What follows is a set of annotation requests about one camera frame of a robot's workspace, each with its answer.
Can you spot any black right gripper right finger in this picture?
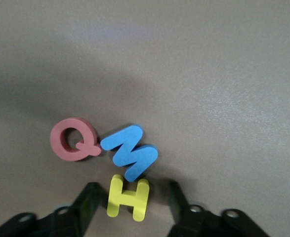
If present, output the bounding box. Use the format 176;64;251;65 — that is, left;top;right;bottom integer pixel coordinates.
166;181;271;237

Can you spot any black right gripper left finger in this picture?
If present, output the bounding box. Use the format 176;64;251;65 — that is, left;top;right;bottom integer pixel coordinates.
0;182;101;237

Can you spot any yellow uppercase H letter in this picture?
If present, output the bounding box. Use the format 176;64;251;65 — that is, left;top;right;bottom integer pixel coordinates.
106;174;150;222

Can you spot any red uppercase Q letter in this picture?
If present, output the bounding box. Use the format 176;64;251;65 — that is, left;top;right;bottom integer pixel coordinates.
49;117;102;162

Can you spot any blue uppercase M letter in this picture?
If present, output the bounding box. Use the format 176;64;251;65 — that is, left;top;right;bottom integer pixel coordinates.
100;124;159;183

